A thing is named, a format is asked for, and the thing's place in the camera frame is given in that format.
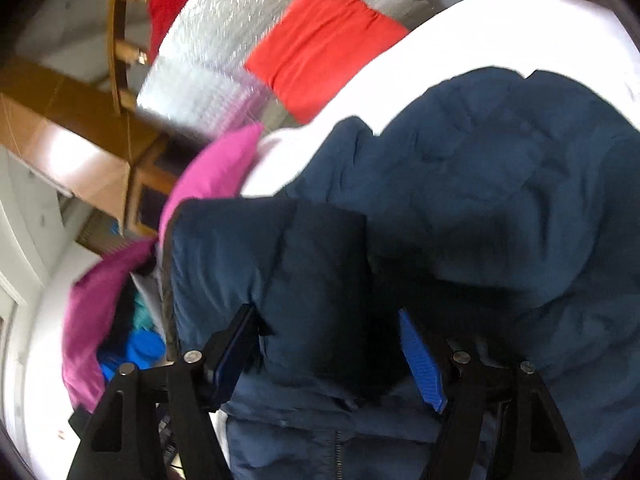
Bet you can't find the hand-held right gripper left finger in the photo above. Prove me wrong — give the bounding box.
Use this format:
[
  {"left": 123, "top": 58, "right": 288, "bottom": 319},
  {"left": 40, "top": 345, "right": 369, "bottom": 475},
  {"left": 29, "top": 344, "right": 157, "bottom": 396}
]
[{"left": 66, "top": 304, "right": 258, "bottom": 480}]

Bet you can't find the wooden chair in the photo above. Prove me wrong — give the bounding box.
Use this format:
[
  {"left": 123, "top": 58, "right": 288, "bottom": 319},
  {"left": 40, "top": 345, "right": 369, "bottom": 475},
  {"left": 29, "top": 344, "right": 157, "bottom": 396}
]
[{"left": 107, "top": 0, "right": 151, "bottom": 111}]

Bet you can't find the dark slatted panel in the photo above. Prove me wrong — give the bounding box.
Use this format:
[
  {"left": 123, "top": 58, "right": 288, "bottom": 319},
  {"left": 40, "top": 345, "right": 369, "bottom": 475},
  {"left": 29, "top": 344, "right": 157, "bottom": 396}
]
[{"left": 77, "top": 212, "right": 128, "bottom": 258}]

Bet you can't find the silver foil insulation mat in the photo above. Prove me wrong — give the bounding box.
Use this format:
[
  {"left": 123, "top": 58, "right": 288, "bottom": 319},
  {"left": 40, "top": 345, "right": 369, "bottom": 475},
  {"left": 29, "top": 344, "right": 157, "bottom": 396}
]
[{"left": 136, "top": 0, "right": 426, "bottom": 141}]

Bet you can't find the wooden cabinet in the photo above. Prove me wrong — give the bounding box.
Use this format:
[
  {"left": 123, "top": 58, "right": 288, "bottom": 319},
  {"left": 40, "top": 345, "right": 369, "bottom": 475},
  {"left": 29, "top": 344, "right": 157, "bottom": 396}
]
[{"left": 0, "top": 57, "right": 181, "bottom": 241}]

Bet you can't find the blue jacket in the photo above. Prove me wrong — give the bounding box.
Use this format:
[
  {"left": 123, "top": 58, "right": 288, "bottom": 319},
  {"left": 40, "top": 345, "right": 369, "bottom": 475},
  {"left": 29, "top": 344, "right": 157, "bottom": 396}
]
[{"left": 97, "top": 330, "right": 167, "bottom": 386}]

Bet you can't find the magenta garment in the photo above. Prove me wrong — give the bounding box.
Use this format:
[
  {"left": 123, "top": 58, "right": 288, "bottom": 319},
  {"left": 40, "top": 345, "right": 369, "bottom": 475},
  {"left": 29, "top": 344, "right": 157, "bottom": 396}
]
[{"left": 61, "top": 240, "right": 158, "bottom": 411}]

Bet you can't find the red pillow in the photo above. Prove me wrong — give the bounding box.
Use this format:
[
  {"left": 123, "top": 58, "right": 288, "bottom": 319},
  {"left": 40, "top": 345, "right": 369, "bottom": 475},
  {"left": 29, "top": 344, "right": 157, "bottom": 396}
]
[{"left": 244, "top": 0, "right": 412, "bottom": 123}]

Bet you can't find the navy puffer jacket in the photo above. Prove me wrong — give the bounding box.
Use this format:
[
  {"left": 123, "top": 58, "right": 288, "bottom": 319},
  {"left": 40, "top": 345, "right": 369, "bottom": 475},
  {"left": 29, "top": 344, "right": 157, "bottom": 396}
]
[{"left": 160, "top": 66, "right": 640, "bottom": 480}]

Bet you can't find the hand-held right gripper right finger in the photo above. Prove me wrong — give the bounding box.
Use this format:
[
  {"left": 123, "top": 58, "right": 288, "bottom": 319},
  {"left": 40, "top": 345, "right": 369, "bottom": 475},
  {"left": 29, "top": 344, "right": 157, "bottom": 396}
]
[{"left": 398, "top": 308, "right": 583, "bottom": 480}]

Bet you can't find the teal garment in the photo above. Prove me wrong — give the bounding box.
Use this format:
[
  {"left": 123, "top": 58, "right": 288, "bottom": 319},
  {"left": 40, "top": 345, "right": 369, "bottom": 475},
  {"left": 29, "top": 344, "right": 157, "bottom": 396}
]
[{"left": 131, "top": 292, "right": 161, "bottom": 333}]

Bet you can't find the black garment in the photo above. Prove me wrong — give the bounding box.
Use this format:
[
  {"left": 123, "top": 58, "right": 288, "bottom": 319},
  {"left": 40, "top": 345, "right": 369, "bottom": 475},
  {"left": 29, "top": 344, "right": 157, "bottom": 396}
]
[{"left": 112, "top": 280, "right": 151, "bottom": 343}]

